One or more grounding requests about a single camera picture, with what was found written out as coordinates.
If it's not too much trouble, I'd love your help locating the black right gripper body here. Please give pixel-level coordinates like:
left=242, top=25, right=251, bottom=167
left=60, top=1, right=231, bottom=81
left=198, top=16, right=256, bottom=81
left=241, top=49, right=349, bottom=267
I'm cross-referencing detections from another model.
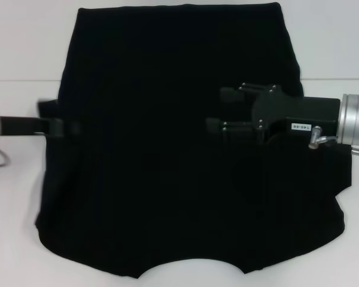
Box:
left=251, top=85, right=342, bottom=142

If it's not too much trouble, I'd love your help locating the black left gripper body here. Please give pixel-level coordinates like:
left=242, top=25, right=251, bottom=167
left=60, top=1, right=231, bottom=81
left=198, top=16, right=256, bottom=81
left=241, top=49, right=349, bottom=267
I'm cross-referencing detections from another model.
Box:
left=0, top=116, right=47, bottom=137

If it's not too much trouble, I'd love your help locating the black shirt with FREE print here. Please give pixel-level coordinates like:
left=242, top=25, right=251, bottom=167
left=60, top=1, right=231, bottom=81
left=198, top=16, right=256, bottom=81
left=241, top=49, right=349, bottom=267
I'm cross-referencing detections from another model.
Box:
left=34, top=2, right=354, bottom=271

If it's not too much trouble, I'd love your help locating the right gripper cable with plug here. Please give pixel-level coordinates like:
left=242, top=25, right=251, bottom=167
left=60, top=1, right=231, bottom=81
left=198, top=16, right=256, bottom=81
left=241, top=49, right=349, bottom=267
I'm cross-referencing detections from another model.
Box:
left=308, top=125, right=339, bottom=149

